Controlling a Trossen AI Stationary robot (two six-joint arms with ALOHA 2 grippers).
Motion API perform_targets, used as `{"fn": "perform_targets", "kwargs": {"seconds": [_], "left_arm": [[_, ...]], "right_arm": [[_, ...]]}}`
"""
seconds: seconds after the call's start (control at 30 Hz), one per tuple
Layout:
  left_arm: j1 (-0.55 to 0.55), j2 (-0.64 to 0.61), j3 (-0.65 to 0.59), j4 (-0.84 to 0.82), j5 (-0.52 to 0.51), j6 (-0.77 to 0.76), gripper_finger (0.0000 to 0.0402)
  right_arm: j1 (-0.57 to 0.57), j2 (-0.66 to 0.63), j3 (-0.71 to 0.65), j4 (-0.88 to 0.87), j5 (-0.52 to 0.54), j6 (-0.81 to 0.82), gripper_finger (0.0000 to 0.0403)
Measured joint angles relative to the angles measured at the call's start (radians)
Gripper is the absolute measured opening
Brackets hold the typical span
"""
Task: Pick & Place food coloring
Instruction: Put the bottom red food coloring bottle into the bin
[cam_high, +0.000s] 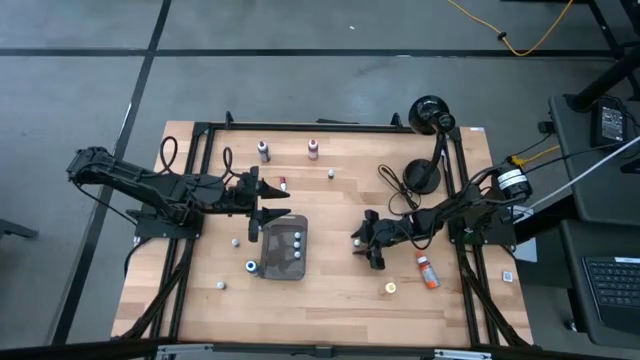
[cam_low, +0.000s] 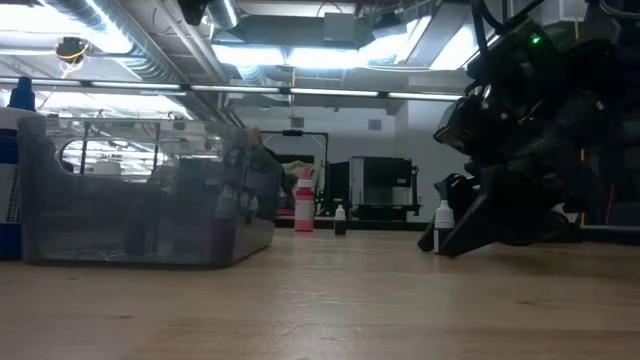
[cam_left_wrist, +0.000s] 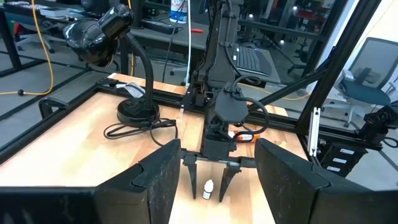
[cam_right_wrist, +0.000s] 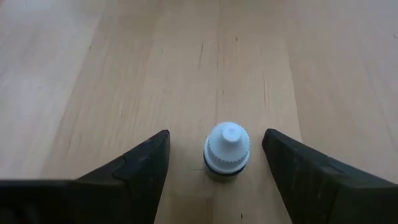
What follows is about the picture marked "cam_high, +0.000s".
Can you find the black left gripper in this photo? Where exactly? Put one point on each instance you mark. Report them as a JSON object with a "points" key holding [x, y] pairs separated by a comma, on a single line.
{"points": [[239, 195]]}

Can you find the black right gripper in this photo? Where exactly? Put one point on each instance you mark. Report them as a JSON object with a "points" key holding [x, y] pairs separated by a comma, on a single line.
{"points": [[395, 231]]}

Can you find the large yellow food coloring bottle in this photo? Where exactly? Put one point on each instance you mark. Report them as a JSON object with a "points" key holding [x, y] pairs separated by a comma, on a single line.
{"points": [[390, 288]]}

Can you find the large magenta food coloring bottle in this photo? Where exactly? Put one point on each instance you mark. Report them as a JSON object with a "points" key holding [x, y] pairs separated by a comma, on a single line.
{"points": [[263, 151]]}

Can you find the large orange food coloring bottle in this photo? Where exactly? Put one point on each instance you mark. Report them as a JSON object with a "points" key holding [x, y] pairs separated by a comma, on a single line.
{"points": [[427, 272]]}

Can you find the large pink food coloring bottle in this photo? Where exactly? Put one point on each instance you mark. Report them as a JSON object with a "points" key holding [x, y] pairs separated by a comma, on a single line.
{"points": [[313, 149]]}

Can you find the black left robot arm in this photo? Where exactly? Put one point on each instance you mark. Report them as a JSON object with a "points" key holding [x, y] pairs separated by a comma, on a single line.
{"points": [[150, 185]]}

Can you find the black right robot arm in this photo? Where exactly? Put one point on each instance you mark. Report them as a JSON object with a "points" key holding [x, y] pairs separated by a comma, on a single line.
{"points": [[450, 215]]}

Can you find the large blue food coloring bottle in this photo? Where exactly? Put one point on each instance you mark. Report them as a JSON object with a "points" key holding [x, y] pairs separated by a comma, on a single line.
{"points": [[251, 266]]}

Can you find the smoky transparent plastic bin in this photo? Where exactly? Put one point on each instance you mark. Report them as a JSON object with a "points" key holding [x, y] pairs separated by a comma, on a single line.
{"points": [[280, 265]]}

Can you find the white QR tag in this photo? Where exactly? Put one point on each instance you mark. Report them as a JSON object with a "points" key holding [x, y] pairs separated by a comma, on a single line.
{"points": [[507, 276]]}

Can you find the white corner label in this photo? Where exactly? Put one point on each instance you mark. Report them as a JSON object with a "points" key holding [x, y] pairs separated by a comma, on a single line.
{"points": [[477, 129]]}

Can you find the pale paper sheet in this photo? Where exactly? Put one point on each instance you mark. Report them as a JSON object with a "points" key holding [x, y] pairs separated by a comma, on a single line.
{"points": [[526, 251]]}

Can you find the dark grey side desk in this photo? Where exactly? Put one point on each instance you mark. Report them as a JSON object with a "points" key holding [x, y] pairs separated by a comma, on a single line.
{"points": [[575, 150]]}

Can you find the black keyboard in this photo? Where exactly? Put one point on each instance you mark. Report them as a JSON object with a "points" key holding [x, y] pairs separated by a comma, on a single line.
{"points": [[615, 290]]}

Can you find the dark furniture foot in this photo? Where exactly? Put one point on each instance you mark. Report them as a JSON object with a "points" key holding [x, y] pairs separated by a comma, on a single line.
{"points": [[15, 230]]}

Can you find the black power adapter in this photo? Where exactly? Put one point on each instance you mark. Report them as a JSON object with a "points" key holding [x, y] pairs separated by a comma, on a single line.
{"points": [[611, 124]]}

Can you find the black desk leg beam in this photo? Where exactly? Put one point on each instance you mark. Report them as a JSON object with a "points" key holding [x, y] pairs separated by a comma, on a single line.
{"points": [[605, 80]]}

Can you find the black aluminium table frame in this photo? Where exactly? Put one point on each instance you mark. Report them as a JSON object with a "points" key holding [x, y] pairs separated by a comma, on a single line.
{"points": [[300, 126]]}

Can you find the silver aluminium extrusion rail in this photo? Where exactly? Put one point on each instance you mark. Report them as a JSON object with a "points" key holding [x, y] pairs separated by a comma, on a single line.
{"points": [[185, 348]]}

